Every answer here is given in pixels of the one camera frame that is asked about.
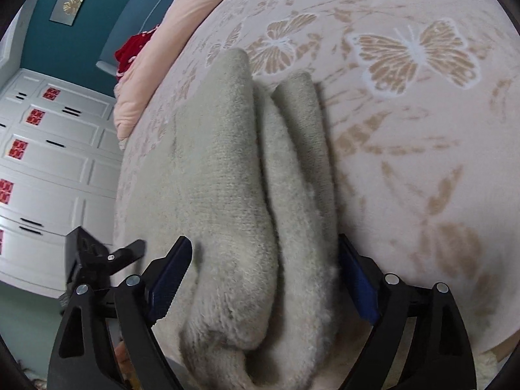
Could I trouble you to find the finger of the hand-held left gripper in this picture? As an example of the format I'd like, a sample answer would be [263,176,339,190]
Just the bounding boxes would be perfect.
[99,240,146,273]

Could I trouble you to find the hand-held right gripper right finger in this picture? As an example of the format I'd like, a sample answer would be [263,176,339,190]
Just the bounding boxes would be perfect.
[337,233,476,390]

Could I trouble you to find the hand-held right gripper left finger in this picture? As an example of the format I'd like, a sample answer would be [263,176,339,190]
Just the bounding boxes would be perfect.
[48,236,193,390]

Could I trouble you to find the beige sweater with black hearts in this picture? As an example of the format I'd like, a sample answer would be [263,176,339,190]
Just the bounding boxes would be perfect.
[175,48,366,390]

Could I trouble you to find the person's left hand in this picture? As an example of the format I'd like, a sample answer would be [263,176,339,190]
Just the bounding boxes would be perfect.
[115,342,131,379]

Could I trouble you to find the white wardrobe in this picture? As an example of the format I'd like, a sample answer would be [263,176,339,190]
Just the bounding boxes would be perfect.
[0,68,126,299]

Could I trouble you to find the pink butterfly print blanket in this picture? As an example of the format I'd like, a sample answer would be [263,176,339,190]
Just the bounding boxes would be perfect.
[111,0,520,390]

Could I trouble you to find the white fluffy rug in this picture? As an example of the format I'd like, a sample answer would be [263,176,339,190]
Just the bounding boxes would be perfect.
[474,350,501,390]

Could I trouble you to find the pink duvet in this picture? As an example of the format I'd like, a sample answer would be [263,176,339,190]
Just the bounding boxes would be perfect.
[113,0,254,151]

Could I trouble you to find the red cloth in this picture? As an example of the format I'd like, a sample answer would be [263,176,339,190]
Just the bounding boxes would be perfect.
[115,28,158,85]

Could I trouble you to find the blue upholstered headboard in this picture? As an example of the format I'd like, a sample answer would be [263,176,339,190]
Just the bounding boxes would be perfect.
[96,0,196,74]

